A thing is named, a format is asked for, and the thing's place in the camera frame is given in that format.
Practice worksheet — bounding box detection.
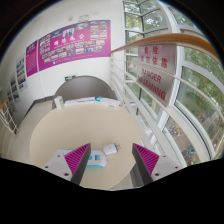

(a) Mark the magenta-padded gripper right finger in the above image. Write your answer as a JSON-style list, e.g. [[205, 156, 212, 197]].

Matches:
[[131, 142, 183, 186]]

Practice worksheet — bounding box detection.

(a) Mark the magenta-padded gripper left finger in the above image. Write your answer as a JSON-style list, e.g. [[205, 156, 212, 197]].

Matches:
[[41, 142, 92, 186]]

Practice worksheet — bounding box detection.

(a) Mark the small white charger block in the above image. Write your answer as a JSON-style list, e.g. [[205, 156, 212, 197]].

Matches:
[[102, 142, 122, 156]]

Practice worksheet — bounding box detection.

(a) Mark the small white carton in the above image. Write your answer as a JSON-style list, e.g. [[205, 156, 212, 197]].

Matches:
[[53, 95, 65, 110]]

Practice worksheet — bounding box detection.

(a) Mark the white and blue box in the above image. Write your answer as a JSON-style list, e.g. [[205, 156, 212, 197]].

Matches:
[[95, 96, 120, 109]]

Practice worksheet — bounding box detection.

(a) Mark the red-lettered danger sign plate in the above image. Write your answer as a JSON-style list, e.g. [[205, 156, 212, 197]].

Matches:
[[135, 63, 175, 107]]

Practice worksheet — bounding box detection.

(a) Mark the white stair railing, orange handrail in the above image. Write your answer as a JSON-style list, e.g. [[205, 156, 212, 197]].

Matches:
[[0, 99, 19, 134]]

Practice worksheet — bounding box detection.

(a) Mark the red-lettered clear warning sign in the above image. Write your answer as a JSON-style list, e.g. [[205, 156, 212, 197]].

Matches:
[[137, 43, 178, 75]]

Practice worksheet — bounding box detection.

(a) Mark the narrow magenta text poster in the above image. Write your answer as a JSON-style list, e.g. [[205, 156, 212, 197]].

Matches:
[[25, 40, 39, 78]]

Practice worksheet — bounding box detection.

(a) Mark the large magenta photo poster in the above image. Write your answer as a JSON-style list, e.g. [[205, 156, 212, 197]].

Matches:
[[37, 19, 112, 72]]

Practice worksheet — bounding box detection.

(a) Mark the white railing with orange handrail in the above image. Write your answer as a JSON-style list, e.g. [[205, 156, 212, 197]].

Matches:
[[109, 32, 224, 168]]

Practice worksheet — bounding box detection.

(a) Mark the white wall photo panel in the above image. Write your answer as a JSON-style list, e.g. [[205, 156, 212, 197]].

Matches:
[[9, 73, 20, 103], [15, 54, 28, 91]]

